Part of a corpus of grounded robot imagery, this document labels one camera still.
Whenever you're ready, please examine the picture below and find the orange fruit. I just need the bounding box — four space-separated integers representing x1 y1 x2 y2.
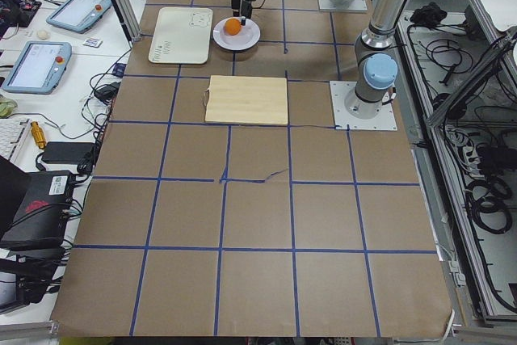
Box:
224 18 242 36

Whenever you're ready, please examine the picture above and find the white ribbed plate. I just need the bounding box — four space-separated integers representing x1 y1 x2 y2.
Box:
212 18 261 51

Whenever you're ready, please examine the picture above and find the cream tray with bear print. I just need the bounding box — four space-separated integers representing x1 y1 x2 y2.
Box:
148 7 213 65

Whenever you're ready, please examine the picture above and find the wooden cutting board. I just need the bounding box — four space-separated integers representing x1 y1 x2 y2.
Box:
205 75 288 125

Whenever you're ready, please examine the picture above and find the upper blue teach pendant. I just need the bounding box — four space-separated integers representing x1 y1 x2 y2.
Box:
46 0 111 33

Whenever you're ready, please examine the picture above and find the blue teach pendant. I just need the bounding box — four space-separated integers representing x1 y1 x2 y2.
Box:
46 0 111 33
2 41 72 95

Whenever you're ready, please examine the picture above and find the black cloth bundle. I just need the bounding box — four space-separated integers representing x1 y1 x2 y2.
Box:
410 2 448 28

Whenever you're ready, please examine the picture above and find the lower blue teach pendant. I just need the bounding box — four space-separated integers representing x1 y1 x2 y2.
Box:
2 41 72 95

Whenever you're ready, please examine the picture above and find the brown paper table cover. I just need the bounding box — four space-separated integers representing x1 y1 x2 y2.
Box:
52 0 452 339

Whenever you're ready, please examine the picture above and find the black power adapter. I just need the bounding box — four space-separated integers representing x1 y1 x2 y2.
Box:
41 141 94 164

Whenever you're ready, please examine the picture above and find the gold metal cylinder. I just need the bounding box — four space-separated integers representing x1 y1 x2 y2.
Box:
31 121 47 149

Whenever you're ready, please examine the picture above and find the white keyboard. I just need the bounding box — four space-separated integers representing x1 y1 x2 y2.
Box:
0 118 31 162

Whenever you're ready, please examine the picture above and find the black box with red logo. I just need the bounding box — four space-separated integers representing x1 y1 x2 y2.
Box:
1 168 75 251

